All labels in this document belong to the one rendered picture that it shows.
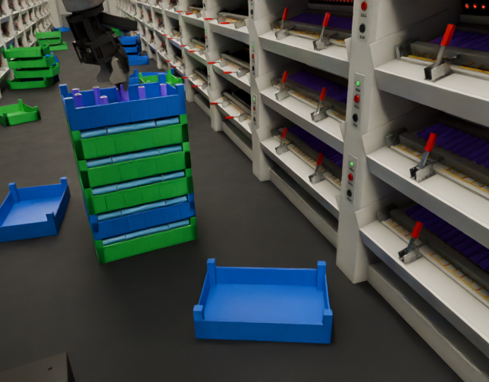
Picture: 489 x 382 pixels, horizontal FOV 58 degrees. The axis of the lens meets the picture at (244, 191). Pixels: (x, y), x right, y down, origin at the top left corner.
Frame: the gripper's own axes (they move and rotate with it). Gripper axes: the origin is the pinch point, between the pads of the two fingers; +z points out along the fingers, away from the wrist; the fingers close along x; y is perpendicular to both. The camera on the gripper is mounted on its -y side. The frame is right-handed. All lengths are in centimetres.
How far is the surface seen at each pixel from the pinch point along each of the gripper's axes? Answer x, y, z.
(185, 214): 8.9, 2.1, 40.3
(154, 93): -8.3, -15.4, 11.3
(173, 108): 8.8, -6.0, 8.9
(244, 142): -21, -67, 64
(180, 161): 9.0, -2.5, 24.1
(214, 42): -51, -97, 30
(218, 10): -49, -103, 16
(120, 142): 1.3, 8.3, 12.3
